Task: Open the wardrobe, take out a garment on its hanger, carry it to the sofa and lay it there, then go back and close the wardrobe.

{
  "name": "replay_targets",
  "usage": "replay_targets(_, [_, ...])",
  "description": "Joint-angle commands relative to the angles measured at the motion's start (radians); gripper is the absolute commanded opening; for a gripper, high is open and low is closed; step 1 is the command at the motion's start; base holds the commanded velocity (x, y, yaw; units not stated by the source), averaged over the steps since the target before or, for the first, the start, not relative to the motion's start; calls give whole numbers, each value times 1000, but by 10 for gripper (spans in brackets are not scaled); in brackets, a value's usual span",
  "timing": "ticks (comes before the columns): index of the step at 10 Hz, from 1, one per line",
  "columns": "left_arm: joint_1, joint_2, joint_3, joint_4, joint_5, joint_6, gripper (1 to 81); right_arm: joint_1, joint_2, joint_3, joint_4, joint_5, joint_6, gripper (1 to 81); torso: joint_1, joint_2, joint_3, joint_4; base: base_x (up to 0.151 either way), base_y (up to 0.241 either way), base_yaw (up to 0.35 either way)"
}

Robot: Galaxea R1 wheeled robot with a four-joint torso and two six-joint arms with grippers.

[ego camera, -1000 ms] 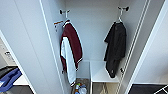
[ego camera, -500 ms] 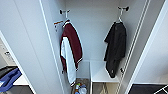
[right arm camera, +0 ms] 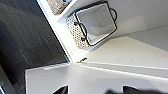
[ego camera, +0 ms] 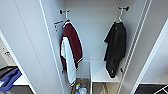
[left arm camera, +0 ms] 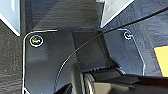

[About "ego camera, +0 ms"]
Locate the brown wicker basket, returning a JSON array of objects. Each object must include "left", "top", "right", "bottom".
[{"left": 73, "top": 77, "right": 90, "bottom": 94}]

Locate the small black wardrobe hinge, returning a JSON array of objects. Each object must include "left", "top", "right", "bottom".
[{"left": 119, "top": 67, "right": 125, "bottom": 74}]

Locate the small orange strip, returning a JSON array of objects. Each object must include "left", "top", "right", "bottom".
[{"left": 53, "top": 20, "right": 64, "bottom": 25}]

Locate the black wardrobe peg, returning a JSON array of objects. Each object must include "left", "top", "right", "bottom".
[
  {"left": 117, "top": 5, "right": 130, "bottom": 11},
  {"left": 59, "top": 8, "right": 71, "bottom": 15}
]

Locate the blue item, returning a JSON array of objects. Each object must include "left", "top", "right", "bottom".
[{"left": 75, "top": 83, "right": 89, "bottom": 94}]

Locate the white wardrobe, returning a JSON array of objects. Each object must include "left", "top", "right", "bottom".
[{"left": 39, "top": 0, "right": 154, "bottom": 94}]

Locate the black garment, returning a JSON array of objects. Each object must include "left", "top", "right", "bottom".
[{"left": 103, "top": 21, "right": 128, "bottom": 80}]

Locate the maroon white garment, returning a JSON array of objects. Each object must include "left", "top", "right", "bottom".
[{"left": 59, "top": 20, "right": 84, "bottom": 87}]

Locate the white wall sign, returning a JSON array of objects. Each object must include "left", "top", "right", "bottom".
[{"left": 2, "top": 49, "right": 14, "bottom": 66}]

